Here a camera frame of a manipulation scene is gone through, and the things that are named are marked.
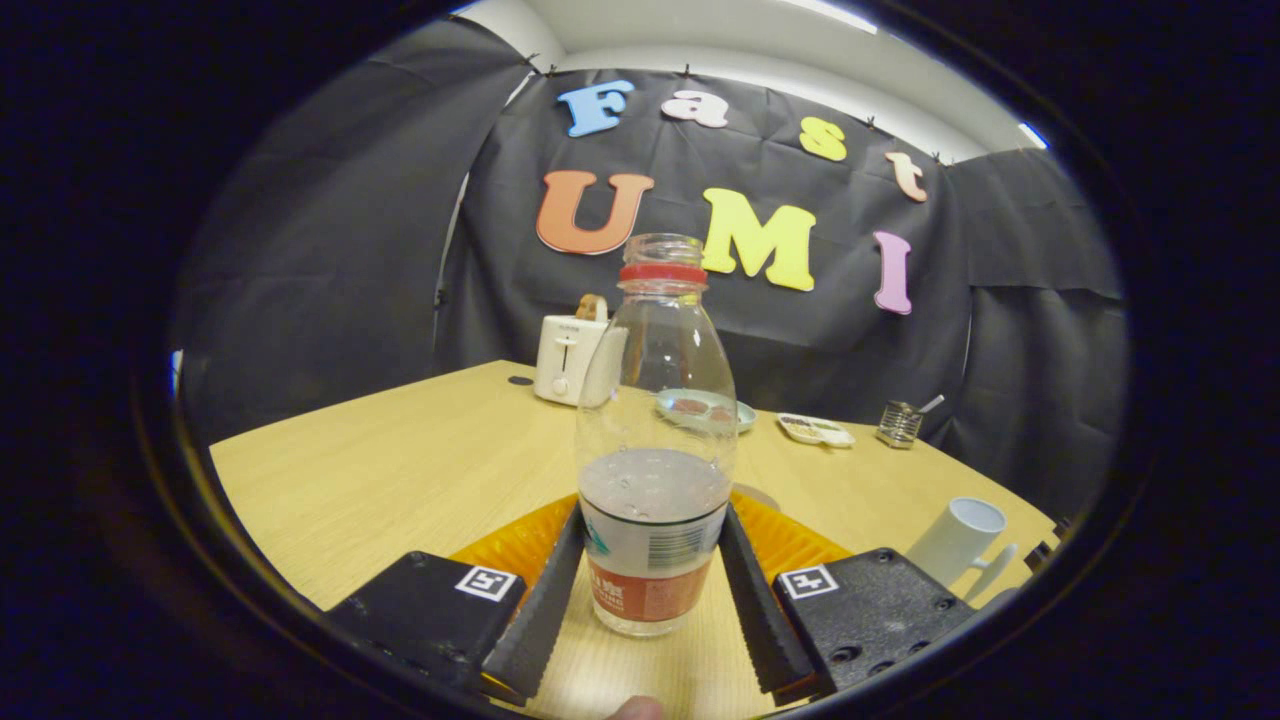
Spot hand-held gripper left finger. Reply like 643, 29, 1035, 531
330, 495, 586, 706

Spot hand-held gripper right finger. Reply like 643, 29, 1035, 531
718, 490, 978, 701

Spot clear plastic juice bottle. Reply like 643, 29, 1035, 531
575, 233, 739, 638

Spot white cup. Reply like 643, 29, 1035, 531
905, 497, 1019, 604

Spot small white tray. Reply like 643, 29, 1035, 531
777, 413, 856, 448

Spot wooden table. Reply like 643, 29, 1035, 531
208, 360, 1061, 720

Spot pale green plate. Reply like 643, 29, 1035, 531
656, 388, 757, 434

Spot white toaster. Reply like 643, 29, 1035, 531
533, 315, 626, 408

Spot small black clamp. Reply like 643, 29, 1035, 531
1025, 518, 1071, 573

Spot black backdrop cloth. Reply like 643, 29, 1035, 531
175, 20, 1131, 521

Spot large ceiling light panel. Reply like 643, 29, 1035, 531
785, 0, 881, 36

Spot small wire basket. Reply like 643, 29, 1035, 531
876, 394, 945, 449

